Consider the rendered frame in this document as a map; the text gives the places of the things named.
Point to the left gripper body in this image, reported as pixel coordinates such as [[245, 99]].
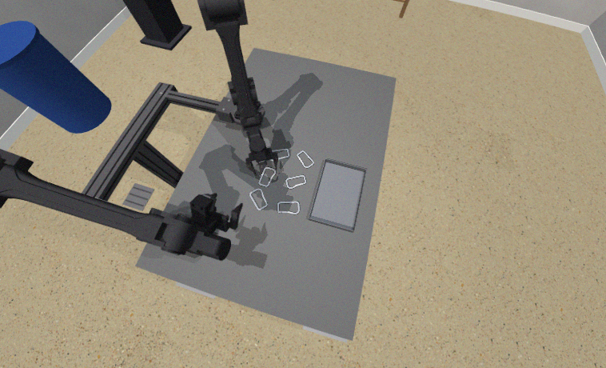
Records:
[[270, 155]]

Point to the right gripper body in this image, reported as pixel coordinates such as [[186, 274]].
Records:
[[225, 225]]

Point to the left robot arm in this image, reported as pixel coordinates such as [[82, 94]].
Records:
[[215, 15]]

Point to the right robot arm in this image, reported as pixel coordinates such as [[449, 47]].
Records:
[[17, 182]]

